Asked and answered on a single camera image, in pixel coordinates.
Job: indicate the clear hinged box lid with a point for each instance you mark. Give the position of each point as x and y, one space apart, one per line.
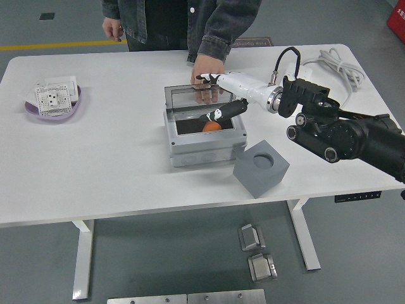
180 98

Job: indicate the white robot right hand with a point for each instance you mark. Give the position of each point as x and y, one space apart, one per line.
243 87

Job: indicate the black floor outlet cover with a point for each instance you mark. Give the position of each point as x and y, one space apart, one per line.
47 16

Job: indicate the grey electrical junction box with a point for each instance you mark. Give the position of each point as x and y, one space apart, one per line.
202 147

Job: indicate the person's right hand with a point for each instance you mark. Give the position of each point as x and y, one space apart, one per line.
112 28

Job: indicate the white socket module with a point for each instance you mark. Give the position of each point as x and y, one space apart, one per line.
52 98

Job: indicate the person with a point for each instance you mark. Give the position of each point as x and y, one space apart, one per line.
164 22

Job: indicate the orange cylinder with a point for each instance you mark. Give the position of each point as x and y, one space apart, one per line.
211 127

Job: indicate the small metal block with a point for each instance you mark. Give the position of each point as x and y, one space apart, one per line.
251 238
262 268

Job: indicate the purple bowl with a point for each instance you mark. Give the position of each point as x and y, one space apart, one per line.
64 117

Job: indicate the grey metal plate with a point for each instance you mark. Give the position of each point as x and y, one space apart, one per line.
226 297
147 300

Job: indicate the person's left forearm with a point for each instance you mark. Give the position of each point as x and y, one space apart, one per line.
228 28

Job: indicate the white table leg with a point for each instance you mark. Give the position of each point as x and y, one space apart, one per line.
83 259
308 240

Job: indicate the white wall switch plate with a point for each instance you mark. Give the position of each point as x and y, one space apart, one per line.
63 80

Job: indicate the black table control panel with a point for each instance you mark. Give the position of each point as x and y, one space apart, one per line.
357 196

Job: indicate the dark floor sign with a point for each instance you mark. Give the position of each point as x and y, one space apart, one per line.
256 42

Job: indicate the white power strip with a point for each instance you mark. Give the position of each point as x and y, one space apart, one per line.
305 72

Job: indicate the red box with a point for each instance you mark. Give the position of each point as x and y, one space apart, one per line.
397 19

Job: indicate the yellow floor tape line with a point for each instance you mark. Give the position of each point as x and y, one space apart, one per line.
63 45

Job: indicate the grey cube with round hole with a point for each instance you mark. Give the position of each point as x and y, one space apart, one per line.
253 180

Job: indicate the person's left hand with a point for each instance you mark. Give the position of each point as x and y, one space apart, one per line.
207 66

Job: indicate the person's right forearm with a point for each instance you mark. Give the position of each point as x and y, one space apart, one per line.
110 9

